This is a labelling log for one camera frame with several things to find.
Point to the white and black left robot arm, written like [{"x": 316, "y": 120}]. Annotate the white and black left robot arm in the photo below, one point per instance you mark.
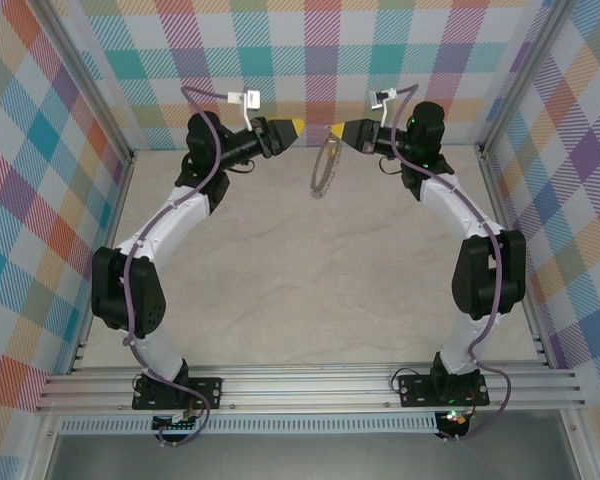
[{"x": 130, "y": 295}]

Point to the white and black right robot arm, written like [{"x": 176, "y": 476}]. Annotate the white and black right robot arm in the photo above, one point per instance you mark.
[{"x": 485, "y": 280}]

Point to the small electronics board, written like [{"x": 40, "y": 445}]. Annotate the small electronics board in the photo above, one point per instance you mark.
[
  {"x": 176, "y": 422},
  {"x": 454, "y": 422}
]

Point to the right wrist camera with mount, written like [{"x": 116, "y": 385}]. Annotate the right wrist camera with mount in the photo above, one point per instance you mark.
[{"x": 381, "y": 98}]

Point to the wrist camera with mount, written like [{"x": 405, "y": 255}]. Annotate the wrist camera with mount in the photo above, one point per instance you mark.
[
  {"x": 381, "y": 98},
  {"x": 252, "y": 99}
]

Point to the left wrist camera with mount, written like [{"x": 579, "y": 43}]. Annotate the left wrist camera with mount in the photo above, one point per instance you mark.
[{"x": 252, "y": 99}]

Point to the aluminium frame post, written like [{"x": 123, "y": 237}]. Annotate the aluminium frame post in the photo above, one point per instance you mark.
[
  {"x": 522, "y": 75},
  {"x": 87, "y": 80}
]

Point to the aluminium side rail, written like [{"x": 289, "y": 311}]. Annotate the aluminium side rail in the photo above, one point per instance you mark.
[
  {"x": 530, "y": 310},
  {"x": 111, "y": 220}
]

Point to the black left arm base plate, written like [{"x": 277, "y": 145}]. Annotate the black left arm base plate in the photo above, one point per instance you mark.
[{"x": 207, "y": 390}]

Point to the long aluminium mounting rail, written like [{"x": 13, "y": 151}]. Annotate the long aluminium mounting rail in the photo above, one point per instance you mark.
[{"x": 310, "y": 390}]

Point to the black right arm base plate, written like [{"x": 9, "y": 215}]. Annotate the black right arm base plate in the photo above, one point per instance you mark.
[{"x": 415, "y": 391}]

